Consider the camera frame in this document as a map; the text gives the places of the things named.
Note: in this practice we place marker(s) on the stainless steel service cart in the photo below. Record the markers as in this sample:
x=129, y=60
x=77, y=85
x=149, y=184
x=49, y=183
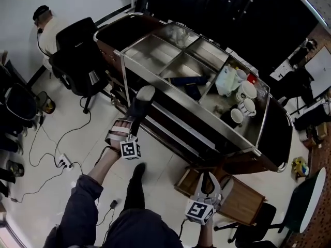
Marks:
x=196, y=94

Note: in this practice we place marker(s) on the person's left hand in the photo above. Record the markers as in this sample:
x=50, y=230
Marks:
x=121, y=125

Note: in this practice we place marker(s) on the person's dark clothing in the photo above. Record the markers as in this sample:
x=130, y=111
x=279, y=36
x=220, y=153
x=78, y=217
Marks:
x=82, y=210

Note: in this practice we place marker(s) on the person's right forearm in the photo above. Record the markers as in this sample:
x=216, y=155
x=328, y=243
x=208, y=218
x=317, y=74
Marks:
x=206, y=234

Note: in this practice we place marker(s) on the short dark blue box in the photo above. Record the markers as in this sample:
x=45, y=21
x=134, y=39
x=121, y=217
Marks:
x=192, y=92

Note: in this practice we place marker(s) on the black office chair with armrests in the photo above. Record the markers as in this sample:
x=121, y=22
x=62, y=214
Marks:
x=256, y=223

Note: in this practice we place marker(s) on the red small item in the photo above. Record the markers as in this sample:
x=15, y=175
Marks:
x=252, y=78

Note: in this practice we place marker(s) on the black power adapter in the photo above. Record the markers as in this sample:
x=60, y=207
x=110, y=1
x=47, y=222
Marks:
x=113, y=204

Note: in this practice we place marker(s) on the brown wooden shoe rack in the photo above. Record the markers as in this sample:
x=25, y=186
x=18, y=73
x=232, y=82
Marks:
x=245, y=200

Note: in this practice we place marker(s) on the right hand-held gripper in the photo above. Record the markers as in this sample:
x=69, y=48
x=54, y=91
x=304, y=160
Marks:
x=199, y=210

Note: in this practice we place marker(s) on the dark grey slipper white insole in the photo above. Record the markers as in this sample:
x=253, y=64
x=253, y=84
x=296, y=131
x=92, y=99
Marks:
x=144, y=97

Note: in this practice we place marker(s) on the white whiteboard on stand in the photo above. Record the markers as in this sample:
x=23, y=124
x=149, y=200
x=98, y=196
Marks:
x=319, y=71

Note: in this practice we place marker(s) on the large black screen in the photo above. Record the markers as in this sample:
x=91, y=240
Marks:
x=227, y=17

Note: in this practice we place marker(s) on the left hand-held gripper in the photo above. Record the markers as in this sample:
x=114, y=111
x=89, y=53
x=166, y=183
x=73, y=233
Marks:
x=129, y=148

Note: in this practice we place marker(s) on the person's left forearm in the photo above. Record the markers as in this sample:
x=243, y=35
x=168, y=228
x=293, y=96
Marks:
x=106, y=164

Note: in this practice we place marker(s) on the black stool chair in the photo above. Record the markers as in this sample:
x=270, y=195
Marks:
x=18, y=105

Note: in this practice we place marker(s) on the green round table white top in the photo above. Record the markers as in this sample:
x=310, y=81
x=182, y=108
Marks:
x=307, y=203

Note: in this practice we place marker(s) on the large white ceramic mug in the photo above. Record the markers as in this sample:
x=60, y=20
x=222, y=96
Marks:
x=247, y=90

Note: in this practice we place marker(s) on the long dark blue box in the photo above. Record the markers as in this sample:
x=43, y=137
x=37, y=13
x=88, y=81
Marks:
x=186, y=80

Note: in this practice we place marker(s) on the small round waste bin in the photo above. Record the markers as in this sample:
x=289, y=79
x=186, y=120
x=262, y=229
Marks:
x=15, y=169

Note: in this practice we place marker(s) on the white power strip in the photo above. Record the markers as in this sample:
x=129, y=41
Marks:
x=64, y=161

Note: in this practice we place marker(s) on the black mesh office chair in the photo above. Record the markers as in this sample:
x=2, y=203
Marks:
x=77, y=58

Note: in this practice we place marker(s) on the white plastic bag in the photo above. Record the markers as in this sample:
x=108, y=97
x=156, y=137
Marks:
x=227, y=80

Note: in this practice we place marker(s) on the black high-back office chair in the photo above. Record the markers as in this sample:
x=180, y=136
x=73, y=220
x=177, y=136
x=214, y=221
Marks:
x=297, y=86

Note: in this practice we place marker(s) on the yellow bag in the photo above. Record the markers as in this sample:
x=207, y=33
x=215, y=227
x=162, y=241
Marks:
x=300, y=167

